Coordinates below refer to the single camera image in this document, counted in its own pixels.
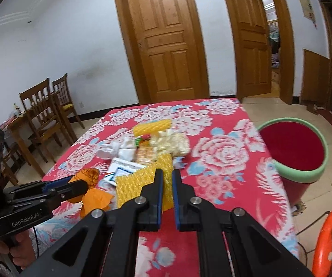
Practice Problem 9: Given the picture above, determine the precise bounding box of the blue white small wrapper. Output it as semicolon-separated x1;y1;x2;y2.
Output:
173;156;187;169

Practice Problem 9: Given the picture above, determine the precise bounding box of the red green trash bin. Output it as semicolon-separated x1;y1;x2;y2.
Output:
258;117;329;206

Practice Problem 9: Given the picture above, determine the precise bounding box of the far wooden chair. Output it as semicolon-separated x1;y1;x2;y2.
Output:
52;73;85;129

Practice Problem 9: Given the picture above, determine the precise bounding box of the small wooden side table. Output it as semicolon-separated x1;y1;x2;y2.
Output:
0;112;45;185

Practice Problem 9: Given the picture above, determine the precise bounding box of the low wooden cabinet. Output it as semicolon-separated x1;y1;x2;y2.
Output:
301;49;330;107

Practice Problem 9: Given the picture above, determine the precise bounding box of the near wooden chair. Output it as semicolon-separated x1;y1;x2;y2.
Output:
19;78;73;163

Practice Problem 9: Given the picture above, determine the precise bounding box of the white crumpled tissue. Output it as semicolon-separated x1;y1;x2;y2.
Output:
96;137;137;161

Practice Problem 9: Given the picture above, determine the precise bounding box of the wooden chair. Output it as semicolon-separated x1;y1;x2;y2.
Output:
52;73;85;129
19;78;73;163

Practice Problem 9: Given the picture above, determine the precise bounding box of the open wooden door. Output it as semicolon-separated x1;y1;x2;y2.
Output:
225;0;295;104

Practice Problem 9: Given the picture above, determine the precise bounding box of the orange plastic wrapper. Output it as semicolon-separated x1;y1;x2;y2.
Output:
68;168;114;218

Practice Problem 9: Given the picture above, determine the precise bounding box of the orange cracker snack packet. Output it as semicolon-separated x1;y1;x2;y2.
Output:
135;136;156;165

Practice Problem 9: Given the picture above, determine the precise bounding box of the yellow foam mesh roll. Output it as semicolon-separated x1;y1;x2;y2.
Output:
133;119;172;137

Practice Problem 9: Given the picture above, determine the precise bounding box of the red floral tablecloth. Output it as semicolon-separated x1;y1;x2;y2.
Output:
35;99;299;276

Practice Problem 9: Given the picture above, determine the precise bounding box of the person's left hand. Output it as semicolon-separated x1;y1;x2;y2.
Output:
0;230;36;269

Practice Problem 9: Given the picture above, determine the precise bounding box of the cream crumpled plastic bag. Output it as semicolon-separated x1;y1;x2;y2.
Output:
149;129;191;158

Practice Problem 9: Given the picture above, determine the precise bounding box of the white blue medicine box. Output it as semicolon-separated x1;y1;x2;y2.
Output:
104;158;145;186

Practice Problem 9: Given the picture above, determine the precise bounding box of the closed wooden door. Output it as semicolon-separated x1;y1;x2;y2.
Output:
115;0;210;104

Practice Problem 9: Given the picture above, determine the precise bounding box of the yellow foam mesh sheet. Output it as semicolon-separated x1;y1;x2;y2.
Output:
116;154;174;211

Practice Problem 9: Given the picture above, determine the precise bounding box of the wall electrical panel box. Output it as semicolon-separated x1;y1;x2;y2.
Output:
299;0;316;24

